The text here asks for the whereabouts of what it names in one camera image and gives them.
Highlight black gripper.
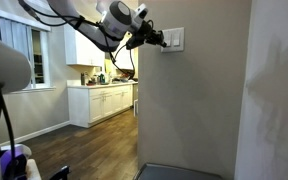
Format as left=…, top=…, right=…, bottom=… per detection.
left=125, top=20, right=168, bottom=51

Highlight white rocker light switch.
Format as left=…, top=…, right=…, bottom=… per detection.
left=172, top=31, right=181, bottom=47
left=163, top=31, right=173, bottom=48

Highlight small white upper cabinet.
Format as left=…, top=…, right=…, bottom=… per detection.
left=114, top=39, right=136, bottom=71

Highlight white upper kitchen cabinet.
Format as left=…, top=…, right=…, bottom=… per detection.
left=63, top=23, right=106, bottom=68

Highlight white kitchen cabinet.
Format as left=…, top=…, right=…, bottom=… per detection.
left=66, top=81, right=139, bottom=129
left=63, top=23, right=106, bottom=68

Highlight white lower kitchen cabinet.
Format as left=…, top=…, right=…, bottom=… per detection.
left=66, top=81, right=139, bottom=129

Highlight white vertical blinds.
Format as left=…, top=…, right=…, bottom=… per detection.
left=0, top=12, right=34, bottom=92

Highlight white baseboard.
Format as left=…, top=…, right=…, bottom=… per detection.
left=0, top=120, right=71, bottom=147

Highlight black chair part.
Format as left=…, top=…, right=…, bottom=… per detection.
left=48, top=165, right=71, bottom=180

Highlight purple object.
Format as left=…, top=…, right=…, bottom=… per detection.
left=0, top=147, right=29, bottom=178

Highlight white double switch wall plate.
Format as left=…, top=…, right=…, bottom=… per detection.
left=160, top=26, right=186, bottom=54

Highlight black looping arm cable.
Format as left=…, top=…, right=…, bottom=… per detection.
left=17, top=0, right=156, bottom=81

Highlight window with white frame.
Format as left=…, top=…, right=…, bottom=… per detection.
left=29, top=27, right=56, bottom=94

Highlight black base cable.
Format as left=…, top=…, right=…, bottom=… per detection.
left=0, top=50, right=17, bottom=180

